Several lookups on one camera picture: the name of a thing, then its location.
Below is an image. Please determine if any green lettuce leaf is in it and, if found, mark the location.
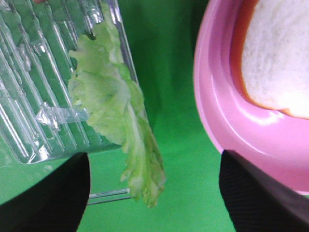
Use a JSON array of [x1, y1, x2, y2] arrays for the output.
[[68, 3, 166, 207]]

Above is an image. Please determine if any clear left plastic container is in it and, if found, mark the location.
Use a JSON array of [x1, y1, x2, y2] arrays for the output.
[[0, 0, 137, 203]]

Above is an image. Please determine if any green tablecloth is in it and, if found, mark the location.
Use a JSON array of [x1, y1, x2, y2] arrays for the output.
[[0, 0, 309, 232]]

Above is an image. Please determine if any bread slice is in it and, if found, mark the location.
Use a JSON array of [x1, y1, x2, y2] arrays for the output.
[[230, 0, 309, 118]]

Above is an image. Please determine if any bacon strip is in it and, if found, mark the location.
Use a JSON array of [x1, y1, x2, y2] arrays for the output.
[[33, 0, 49, 4]]

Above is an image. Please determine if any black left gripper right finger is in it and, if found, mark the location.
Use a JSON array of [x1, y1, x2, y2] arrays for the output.
[[219, 150, 309, 232]]

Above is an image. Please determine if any pink round plate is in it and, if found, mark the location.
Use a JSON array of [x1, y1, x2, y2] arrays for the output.
[[194, 0, 309, 195]]

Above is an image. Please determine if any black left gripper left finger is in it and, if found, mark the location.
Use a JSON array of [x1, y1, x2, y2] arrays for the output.
[[0, 153, 91, 232]]

